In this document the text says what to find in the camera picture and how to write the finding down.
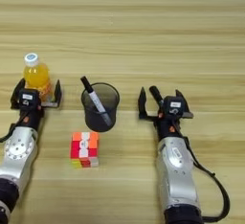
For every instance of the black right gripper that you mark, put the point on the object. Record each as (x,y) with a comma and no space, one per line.
(170,127)

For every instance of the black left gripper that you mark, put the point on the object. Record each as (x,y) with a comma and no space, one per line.
(31,117)

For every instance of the all black marker pen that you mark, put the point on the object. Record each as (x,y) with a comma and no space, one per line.
(155,93)

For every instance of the orange juice bottle white cap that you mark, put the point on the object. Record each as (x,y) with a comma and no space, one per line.
(36,74)

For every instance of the black mesh pen cup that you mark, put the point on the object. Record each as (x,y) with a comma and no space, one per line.
(102,119)

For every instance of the colourful puzzle cube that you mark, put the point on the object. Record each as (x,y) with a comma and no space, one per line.
(84,148)

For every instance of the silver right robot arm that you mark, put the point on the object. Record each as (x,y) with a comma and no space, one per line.
(177,170)

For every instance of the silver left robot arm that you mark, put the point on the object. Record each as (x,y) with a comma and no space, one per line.
(19,151)

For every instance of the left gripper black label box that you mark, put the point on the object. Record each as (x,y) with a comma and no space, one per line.
(28,98)

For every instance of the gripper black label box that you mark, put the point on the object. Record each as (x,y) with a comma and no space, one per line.
(173,106)
(28,98)

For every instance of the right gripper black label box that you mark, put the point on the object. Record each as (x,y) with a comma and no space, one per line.
(173,106)

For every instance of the black marker white barrel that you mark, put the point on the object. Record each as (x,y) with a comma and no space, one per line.
(95,99)

